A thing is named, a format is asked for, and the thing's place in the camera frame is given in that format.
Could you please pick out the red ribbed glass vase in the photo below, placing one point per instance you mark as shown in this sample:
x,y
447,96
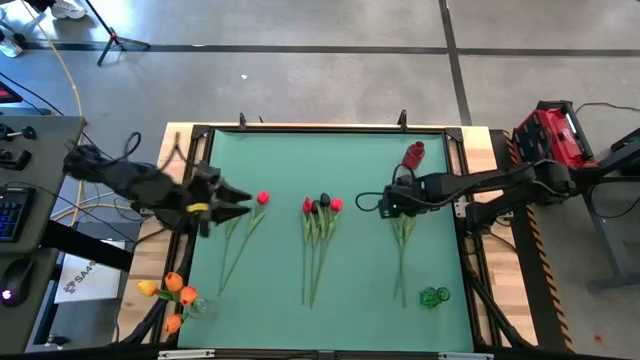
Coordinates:
x,y
414,156

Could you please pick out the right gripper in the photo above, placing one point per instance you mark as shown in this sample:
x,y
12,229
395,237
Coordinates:
x,y
415,195

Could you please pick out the yellow black hazard strip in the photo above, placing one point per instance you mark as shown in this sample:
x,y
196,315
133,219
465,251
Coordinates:
x,y
549,280

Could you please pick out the person's shoe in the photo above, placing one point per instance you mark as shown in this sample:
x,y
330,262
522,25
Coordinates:
x,y
9,47
67,9

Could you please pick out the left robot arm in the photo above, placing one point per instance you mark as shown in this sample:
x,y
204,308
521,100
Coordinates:
x,y
125,182

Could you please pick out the grey side desk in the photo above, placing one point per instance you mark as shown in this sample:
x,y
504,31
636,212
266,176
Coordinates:
x,y
45,165

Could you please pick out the backlit black keyboard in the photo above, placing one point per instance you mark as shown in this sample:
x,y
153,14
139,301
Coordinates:
x,y
12,215

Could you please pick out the white label strip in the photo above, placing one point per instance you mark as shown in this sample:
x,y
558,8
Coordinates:
x,y
185,354
465,356

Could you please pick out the yellow orange artificial tulip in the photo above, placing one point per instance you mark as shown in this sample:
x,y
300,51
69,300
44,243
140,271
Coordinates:
x,y
147,288

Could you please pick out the green glass vase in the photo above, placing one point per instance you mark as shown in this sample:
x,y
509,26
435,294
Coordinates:
x,y
430,298

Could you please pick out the black metal table frame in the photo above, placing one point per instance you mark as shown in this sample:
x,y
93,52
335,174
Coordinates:
x,y
200,132

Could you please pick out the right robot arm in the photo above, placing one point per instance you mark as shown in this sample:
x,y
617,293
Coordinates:
x,y
480,182

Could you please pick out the white printed paper sheet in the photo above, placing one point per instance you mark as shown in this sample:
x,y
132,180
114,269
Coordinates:
x,y
95,287

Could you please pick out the black diagonal support bar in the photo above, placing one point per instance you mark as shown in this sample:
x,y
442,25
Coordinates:
x,y
85,245

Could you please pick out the red black tool case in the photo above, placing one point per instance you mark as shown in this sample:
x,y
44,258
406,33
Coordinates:
x,y
550,131

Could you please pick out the black computer mouse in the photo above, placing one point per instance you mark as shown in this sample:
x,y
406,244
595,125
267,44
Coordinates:
x,y
17,280

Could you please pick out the clear glass vase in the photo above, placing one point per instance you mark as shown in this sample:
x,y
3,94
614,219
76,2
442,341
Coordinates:
x,y
200,307

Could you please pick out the black equipment stand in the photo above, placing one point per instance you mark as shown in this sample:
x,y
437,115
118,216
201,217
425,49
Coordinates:
x,y
627,150

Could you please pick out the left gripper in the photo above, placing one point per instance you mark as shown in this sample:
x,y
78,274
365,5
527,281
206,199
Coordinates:
x,y
200,192

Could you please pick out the teal table mat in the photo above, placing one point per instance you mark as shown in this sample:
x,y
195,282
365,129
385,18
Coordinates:
x,y
350,165

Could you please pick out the black tripod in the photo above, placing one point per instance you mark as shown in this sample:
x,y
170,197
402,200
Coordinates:
x,y
114,37

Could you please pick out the black desk clamp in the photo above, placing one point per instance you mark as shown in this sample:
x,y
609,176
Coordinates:
x,y
25,133
17,160

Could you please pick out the black device red display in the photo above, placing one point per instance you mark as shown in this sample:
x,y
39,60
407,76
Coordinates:
x,y
6,93

